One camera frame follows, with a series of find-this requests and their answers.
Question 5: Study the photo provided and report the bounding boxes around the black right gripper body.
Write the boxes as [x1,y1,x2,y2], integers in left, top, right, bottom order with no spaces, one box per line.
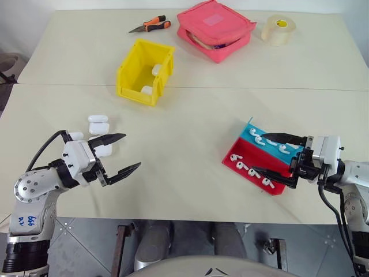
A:
[289,134,327,189]

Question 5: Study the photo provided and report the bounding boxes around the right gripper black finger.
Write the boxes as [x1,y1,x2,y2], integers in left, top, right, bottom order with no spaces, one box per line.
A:
[251,166,298,189]
[262,132,308,146]

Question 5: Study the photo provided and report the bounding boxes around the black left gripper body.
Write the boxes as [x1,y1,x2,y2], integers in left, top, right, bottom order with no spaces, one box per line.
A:
[81,140,112,188]

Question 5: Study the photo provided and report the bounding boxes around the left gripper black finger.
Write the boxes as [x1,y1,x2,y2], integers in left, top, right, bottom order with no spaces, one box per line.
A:
[107,162,142,186]
[91,133,127,151]

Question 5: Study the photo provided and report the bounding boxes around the yellow plastic bin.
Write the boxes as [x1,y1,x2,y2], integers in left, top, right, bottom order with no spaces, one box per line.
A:
[115,38,176,108]

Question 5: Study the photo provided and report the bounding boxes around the red and blue tray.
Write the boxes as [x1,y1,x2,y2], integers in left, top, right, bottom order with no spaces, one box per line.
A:
[221,116,307,197]

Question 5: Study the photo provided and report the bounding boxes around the clear tape roll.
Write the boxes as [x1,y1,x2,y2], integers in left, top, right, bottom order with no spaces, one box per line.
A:
[261,14,297,47]

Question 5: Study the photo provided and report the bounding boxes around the light grey curved body shell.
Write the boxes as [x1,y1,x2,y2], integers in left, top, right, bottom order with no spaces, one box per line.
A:
[133,254,291,277]

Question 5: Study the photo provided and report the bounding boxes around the orange black pliers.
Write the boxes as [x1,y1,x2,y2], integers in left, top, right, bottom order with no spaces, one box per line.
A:
[128,14,172,34]

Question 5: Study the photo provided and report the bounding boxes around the dark grey round stool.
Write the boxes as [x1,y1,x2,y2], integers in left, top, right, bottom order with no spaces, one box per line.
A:
[0,51,20,86]

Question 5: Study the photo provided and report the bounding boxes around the pink fabric pouch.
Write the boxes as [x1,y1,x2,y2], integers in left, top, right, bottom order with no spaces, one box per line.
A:
[176,0,258,65]

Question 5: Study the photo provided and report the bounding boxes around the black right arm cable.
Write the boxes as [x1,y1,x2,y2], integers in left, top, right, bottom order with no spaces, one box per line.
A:
[317,173,362,271]

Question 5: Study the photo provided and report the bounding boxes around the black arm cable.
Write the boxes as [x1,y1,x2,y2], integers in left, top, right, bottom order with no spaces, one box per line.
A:
[25,130,72,174]
[317,173,362,271]

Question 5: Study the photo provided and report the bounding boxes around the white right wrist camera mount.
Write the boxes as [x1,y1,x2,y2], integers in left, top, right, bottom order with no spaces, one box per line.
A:
[311,134,345,178]

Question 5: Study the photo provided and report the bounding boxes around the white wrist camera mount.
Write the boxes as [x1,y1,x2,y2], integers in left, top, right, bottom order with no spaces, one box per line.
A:
[311,134,345,178]
[61,139,97,187]

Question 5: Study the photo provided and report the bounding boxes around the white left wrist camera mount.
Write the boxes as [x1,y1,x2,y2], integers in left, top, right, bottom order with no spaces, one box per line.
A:
[61,139,97,187]

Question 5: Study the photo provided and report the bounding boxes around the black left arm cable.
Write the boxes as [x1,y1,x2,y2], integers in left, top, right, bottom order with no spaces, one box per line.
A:
[25,130,72,174]

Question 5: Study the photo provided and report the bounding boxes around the brown metal table frame bar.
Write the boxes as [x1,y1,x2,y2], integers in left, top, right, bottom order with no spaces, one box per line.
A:
[111,222,136,277]
[262,237,288,272]

